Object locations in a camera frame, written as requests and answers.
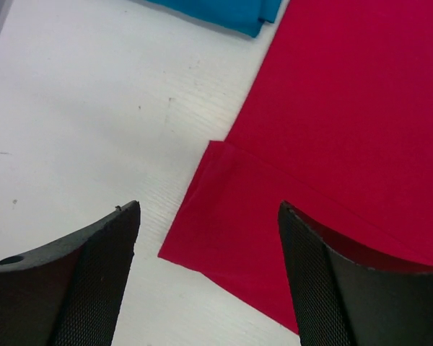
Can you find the red t shirt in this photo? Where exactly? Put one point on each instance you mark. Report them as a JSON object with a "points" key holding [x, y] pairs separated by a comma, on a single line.
{"points": [[338, 122]]}

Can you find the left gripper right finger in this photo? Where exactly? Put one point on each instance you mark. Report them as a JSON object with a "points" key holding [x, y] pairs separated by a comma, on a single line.
{"points": [[345, 293]]}

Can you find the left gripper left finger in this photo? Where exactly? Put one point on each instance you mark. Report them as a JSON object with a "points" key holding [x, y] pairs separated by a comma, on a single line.
{"points": [[70, 291]]}

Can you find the folded blue t shirt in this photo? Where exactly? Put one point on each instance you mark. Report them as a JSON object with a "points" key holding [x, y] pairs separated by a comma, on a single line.
{"points": [[244, 16]]}

